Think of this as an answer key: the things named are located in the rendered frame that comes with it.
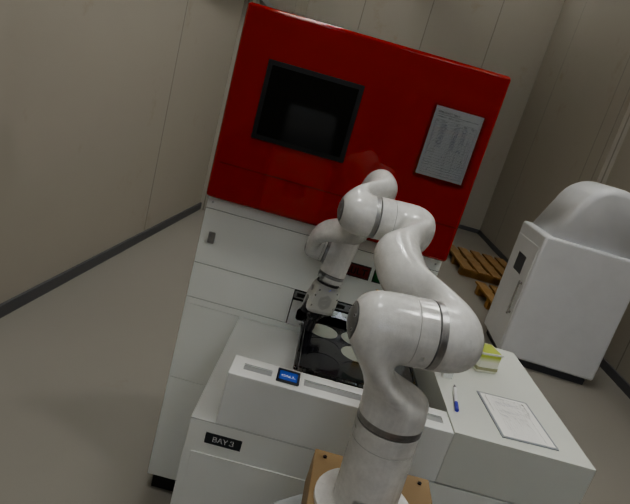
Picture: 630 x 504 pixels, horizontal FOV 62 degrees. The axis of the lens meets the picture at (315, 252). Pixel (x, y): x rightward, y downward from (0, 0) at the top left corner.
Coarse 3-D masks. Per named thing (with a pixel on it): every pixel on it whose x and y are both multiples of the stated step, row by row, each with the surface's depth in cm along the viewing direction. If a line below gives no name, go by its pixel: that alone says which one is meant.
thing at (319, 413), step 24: (240, 360) 129; (240, 384) 123; (264, 384) 123; (288, 384) 125; (312, 384) 129; (336, 384) 131; (240, 408) 125; (264, 408) 125; (288, 408) 124; (312, 408) 124; (336, 408) 124; (432, 408) 133; (264, 432) 126; (288, 432) 126; (312, 432) 126; (336, 432) 125; (432, 432) 124; (432, 456) 126; (432, 480) 128
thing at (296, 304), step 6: (294, 300) 183; (300, 300) 183; (294, 306) 183; (300, 306) 183; (294, 312) 184; (336, 312) 183; (342, 312) 183; (288, 318) 184; (294, 318) 184; (342, 318) 183; (294, 324) 185; (300, 324) 185
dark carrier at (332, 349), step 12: (324, 324) 180; (312, 336) 168; (312, 348) 160; (324, 348) 162; (336, 348) 165; (300, 360) 151; (312, 360) 153; (324, 360) 155; (336, 360) 157; (348, 360) 159; (324, 372) 148; (336, 372) 150; (348, 372) 152; (360, 372) 154; (408, 372) 162
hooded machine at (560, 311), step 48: (576, 192) 428; (624, 192) 399; (528, 240) 444; (576, 240) 410; (624, 240) 406; (528, 288) 419; (576, 288) 415; (624, 288) 410; (528, 336) 429; (576, 336) 424
